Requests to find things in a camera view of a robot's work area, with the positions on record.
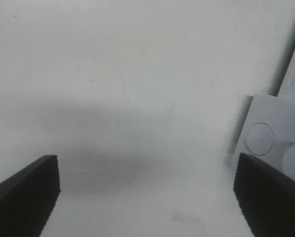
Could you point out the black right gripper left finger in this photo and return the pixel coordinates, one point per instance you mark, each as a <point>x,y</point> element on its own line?
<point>28,198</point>

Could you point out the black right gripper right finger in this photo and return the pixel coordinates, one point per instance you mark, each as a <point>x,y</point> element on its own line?
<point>266,198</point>

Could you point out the round white door button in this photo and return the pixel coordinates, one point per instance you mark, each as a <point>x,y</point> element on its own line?
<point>260,139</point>

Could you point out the white microwave oven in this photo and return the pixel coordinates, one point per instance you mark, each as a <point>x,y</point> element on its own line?
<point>271,40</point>

